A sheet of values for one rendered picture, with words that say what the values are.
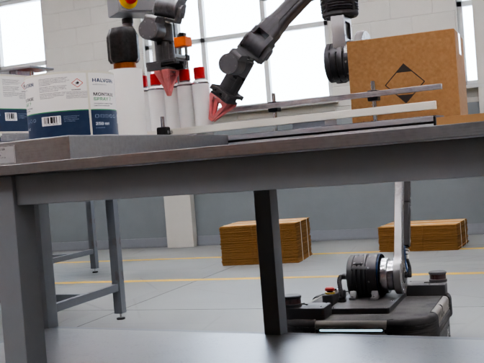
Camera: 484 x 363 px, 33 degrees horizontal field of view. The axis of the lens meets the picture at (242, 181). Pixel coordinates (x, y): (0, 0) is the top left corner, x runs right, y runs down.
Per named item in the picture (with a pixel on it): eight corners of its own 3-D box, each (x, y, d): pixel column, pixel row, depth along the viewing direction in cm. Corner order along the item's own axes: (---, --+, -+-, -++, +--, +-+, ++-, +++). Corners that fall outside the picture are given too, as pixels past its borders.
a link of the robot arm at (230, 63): (275, 50, 227) (253, 31, 229) (260, 47, 216) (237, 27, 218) (250, 83, 230) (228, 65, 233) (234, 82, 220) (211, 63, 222)
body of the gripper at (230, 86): (207, 88, 228) (220, 65, 226) (225, 91, 238) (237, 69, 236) (225, 101, 226) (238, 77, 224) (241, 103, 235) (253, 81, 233)
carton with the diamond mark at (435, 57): (353, 136, 232) (346, 42, 232) (369, 137, 255) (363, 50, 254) (462, 127, 222) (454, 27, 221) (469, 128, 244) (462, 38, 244)
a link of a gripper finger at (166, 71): (170, 94, 231) (166, 61, 230) (148, 97, 234) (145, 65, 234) (182, 95, 237) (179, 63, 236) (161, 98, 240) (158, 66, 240)
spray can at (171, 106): (163, 142, 242) (158, 73, 241) (176, 141, 246) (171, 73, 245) (176, 140, 238) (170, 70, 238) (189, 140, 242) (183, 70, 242)
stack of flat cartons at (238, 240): (220, 266, 656) (217, 227, 656) (240, 257, 707) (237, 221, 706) (299, 262, 638) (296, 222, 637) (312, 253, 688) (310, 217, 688)
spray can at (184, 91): (177, 140, 237) (172, 70, 237) (186, 140, 242) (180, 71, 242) (194, 138, 235) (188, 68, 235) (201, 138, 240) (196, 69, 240)
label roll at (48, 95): (17, 145, 189) (11, 82, 188) (97, 140, 200) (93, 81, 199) (47, 139, 172) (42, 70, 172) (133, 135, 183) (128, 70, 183)
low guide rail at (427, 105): (88, 144, 251) (87, 137, 251) (90, 144, 252) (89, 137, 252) (436, 109, 202) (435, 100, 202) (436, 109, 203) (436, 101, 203)
